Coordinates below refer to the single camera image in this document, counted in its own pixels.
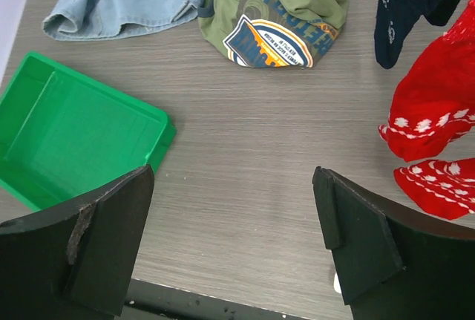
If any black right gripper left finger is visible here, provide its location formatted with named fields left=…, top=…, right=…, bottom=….
left=1, top=166, right=154, bottom=319

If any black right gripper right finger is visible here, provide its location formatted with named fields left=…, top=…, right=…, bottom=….
left=312, top=167, right=474, bottom=320

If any red snowflake sock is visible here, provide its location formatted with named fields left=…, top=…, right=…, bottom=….
left=379, top=0, right=474, bottom=162
left=393, top=158, right=474, bottom=221

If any green plastic tray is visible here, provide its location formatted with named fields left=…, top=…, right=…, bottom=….
left=1, top=52, right=176, bottom=211

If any olive green printed shirt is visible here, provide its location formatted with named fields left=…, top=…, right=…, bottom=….
left=198, top=0, right=349, bottom=68

